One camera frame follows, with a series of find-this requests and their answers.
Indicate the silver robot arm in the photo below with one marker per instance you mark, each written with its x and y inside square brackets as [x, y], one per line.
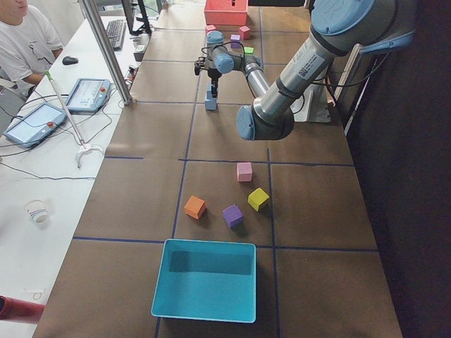
[336, 27]

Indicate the orange foam block far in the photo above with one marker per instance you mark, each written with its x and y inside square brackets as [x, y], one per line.
[195, 207]

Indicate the reacher grabber stick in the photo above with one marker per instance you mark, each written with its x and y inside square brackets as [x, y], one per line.
[85, 147]

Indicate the blue plastic bin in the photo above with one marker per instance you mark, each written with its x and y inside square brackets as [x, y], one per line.
[207, 280]

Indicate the aluminium frame post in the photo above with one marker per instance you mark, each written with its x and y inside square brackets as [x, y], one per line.
[90, 12]

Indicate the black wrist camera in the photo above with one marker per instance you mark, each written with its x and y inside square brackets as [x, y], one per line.
[199, 65]

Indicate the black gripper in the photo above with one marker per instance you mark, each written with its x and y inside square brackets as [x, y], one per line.
[213, 75]

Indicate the paper cup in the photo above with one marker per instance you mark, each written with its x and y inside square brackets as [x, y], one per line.
[37, 211]

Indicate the seated person white shirt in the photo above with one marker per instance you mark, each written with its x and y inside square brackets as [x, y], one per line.
[29, 44]

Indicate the yellow foam block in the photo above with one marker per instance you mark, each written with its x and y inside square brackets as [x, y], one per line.
[258, 199]

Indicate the purple foam block far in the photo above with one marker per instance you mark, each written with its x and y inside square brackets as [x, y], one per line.
[232, 215]

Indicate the black computer mouse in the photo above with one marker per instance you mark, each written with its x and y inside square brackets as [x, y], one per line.
[69, 60]

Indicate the black keyboard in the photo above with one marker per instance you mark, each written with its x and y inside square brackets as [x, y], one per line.
[115, 31]

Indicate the pink plastic tray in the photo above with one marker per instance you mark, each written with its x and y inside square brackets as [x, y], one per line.
[226, 12]

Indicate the white pedestal column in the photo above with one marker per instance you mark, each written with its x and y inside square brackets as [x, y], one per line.
[312, 106]

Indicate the pink foam block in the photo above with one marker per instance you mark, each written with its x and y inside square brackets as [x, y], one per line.
[244, 172]

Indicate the red foam block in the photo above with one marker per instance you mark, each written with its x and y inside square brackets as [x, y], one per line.
[244, 32]

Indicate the black monitor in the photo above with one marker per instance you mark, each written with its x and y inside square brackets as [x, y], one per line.
[136, 17]

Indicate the red fire extinguisher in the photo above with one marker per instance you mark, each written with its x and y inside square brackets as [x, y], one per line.
[20, 311]

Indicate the far teach pendant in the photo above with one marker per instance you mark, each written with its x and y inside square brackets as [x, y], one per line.
[88, 96]

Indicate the teach pendant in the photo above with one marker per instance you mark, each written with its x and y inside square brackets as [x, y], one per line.
[88, 96]
[37, 125]

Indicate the near teach pendant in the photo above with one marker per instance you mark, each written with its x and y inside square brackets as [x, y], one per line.
[37, 125]

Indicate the light blue foam block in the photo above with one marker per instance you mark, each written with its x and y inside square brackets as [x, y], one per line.
[210, 104]
[208, 93]

